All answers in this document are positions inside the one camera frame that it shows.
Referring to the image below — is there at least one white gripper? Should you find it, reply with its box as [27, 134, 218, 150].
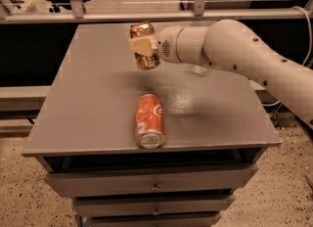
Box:
[128, 26, 183, 64]

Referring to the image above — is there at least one gold orange soda can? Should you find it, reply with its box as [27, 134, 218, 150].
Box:
[128, 22, 160, 70]

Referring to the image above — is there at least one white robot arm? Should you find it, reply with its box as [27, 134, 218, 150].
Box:
[128, 20, 313, 125]

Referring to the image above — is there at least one red orange soda can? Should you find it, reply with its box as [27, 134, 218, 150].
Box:
[135, 94, 165, 149]

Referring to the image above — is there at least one clear plastic water bottle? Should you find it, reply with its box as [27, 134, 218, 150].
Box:
[193, 66, 207, 76]

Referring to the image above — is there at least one grey drawer cabinet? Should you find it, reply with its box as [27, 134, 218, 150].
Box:
[23, 24, 280, 227]

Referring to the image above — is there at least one top grey drawer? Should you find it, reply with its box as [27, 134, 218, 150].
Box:
[45, 163, 258, 198]

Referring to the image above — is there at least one grey drawer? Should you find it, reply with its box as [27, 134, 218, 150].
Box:
[91, 212, 221, 227]
[73, 194, 235, 217]
[45, 163, 258, 198]

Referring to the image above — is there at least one middle grey drawer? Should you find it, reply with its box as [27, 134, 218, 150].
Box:
[73, 194, 235, 217]

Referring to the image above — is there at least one bottom grey drawer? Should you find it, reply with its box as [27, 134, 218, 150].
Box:
[91, 212, 221, 227]

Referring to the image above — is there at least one grey metal rail frame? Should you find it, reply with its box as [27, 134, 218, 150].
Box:
[1, 0, 312, 24]

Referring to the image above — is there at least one white cable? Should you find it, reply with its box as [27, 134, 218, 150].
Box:
[262, 5, 313, 108]

